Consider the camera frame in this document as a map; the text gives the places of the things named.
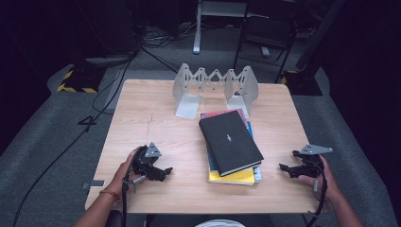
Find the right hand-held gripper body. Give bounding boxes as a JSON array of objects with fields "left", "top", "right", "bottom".
[{"left": 299, "top": 144, "right": 334, "bottom": 178}]

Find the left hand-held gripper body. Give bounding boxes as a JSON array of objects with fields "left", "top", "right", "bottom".
[{"left": 131, "top": 142, "right": 163, "bottom": 181}]

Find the blue book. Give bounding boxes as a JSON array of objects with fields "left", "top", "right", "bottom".
[{"left": 206, "top": 119, "right": 263, "bottom": 183}]

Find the yellow book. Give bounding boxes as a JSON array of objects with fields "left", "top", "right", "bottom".
[{"left": 207, "top": 166, "right": 256, "bottom": 187}]

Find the black hardcover book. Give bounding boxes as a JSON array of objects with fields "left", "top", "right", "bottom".
[{"left": 198, "top": 110, "right": 265, "bottom": 178}]

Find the grey expandable metal book stand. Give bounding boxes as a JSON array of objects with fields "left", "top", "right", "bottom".
[{"left": 172, "top": 62, "right": 260, "bottom": 121}]

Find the red illustrated book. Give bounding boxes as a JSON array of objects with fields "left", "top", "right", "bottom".
[{"left": 200, "top": 108, "right": 251, "bottom": 128}]

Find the person's right hand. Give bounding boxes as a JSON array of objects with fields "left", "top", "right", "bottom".
[{"left": 298, "top": 154, "right": 343, "bottom": 202}]

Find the person's left hand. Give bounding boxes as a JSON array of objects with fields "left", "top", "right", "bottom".
[{"left": 110, "top": 147, "right": 148, "bottom": 198}]

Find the person's white shirt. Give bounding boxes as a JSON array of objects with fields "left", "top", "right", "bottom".
[{"left": 194, "top": 218, "right": 246, "bottom": 227}]

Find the black chair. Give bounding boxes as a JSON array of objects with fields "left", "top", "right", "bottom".
[{"left": 233, "top": 0, "right": 299, "bottom": 84}]

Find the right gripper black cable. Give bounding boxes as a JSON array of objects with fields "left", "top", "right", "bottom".
[{"left": 304, "top": 157, "right": 329, "bottom": 227}]

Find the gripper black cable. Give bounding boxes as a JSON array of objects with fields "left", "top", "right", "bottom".
[
  {"left": 304, "top": 157, "right": 329, "bottom": 227},
  {"left": 121, "top": 169, "right": 132, "bottom": 227}
]

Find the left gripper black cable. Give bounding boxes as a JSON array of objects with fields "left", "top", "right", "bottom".
[{"left": 121, "top": 169, "right": 132, "bottom": 227}]

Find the red string bracelet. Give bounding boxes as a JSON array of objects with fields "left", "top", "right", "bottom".
[{"left": 98, "top": 188, "right": 121, "bottom": 201}]

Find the grey metal table bracket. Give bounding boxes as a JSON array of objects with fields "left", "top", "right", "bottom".
[{"left": 80, "top": 179, "right": 106, "bottom": 191}]

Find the long black floor cable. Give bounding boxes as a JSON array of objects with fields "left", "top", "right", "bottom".
[{"left": 12, "top": 46, "right": 140, "bottom": 227}]

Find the black slanted stand post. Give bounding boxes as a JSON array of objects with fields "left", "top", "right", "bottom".
[{"left": 296, "top": 0, "right": 346, "bottom": 70}]

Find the bundle of floor cables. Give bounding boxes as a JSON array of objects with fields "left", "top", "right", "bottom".
[{"left": 138, "top": 22, "right": 197, "bottom": 74}]

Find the white desk frame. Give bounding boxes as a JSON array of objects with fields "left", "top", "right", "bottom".
[{"left": 192, "top": 0, "right": 249, "bottom": 55}]

